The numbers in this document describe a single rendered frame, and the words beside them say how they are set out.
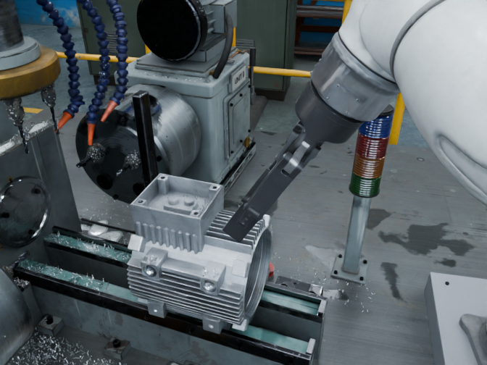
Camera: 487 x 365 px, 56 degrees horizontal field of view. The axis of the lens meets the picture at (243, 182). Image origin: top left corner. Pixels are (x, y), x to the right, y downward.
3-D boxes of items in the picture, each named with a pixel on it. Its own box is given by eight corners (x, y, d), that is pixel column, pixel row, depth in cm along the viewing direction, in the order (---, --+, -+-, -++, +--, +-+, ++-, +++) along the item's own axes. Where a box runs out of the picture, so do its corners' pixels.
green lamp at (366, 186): (347, 194, 95) (350, 175, 92) (351, 179, 100) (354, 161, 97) (377, 200, 93) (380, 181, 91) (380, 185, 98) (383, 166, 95)
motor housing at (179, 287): (133, 321, 81) (117, 238, 70) (180, 253, 96) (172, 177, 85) (240, 353, 75) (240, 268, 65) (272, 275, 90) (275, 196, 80)
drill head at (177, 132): (62, 214, 108) (37, 116, 95) (150, 139, 141) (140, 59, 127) (155, 237, 101) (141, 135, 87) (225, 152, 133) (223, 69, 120)
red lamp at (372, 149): (353, 156, 90) (356, 135, 88) (357, 143, 95) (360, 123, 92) (384, 161, 88) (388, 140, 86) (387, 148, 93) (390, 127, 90)
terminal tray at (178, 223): (135, 240, 76) (128, 205, 72) (164, 205, 84) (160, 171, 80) (201, 256, 72) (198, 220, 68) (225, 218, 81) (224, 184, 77)
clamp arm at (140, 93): (144, 208, 97) (127, 94, 83) (151, 200, 99) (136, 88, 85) (159, 211, 95) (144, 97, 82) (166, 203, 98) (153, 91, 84)
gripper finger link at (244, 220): (267, 200, 56) (259, 214, 54) (248, 224, 59) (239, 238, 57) (257, 193, 56) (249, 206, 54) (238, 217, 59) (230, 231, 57)
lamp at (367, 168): (350, 175, 92) (353, 156, 90) (354, 161, 97) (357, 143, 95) (380, 181, 91) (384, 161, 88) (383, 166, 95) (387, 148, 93)
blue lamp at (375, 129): (356, 135, 88) (359, 114, 85) (360, 123, 92) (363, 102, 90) (388, 140, 86) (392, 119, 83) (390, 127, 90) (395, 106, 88)
